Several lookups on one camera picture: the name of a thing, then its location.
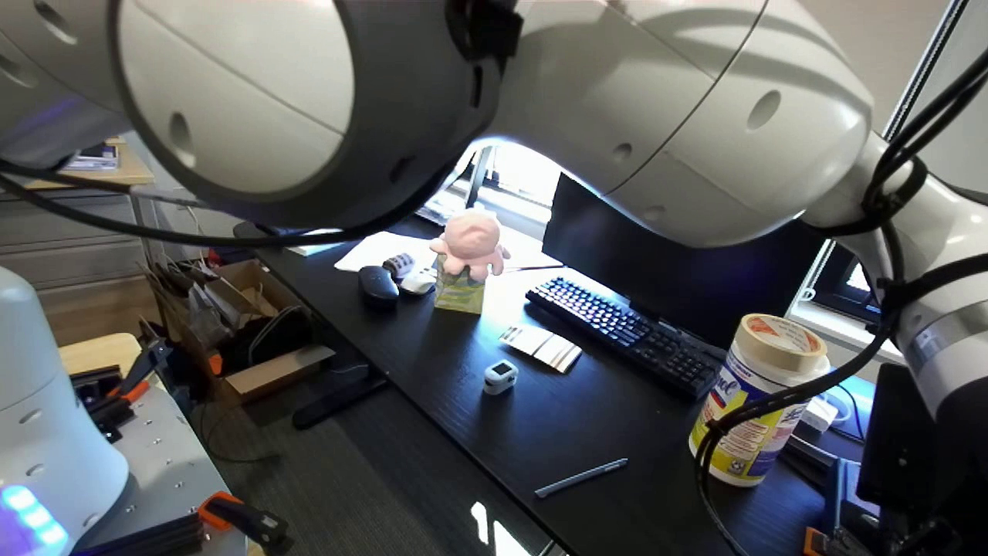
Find white folded paper card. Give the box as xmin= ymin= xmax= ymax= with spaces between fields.
xmin=499 ymin=324 xmax=580 ymax=375

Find black computer keyboard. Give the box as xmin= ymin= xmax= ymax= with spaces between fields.
xmin=525 ymin=277 xmax=722 ymax=401

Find open box of tools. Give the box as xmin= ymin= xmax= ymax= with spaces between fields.
xmin=147 ymin=259 xmax=334 ymax=398

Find white paper sheets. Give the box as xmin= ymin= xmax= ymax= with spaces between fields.
xmin=334 ymin=232 xmax=436 ymax=273

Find grey blue pen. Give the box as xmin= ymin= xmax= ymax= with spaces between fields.
xmin=533 ymin=458 xmax=629 ymax=500

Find black computer mouse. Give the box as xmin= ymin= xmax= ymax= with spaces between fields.
xmin=359 ymin=266 xmax=397 ymax=305

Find yellow sticky note pad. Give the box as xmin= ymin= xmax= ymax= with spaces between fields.
xmin=436 ymin=263 xmax=483 ymax=316

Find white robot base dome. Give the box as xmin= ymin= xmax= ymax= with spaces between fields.
xmin=0 ymin=268 xmax=130 ymax=556

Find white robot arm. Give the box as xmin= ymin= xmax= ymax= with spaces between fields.
xmin=0 ymin=0 xmax=988 ymax=417

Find disinfecting wipes canister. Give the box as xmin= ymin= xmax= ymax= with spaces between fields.
xmin=688 ymin=312 xmax=831 ymax=488

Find black computer monitor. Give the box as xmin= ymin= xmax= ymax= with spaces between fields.
xmin=544 ymin=176 xmax=824 ymax=349

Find small white square device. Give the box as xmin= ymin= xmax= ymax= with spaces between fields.
xmin=482 ymin=360 xmax=519 ymax=395

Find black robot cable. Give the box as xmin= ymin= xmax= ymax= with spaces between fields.
xmin=691 ymin=45 xmax=988 ymax=556

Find pink plush octopus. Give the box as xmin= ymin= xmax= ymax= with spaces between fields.
xmin=428 ymin=206 xmax=510 ymax=280

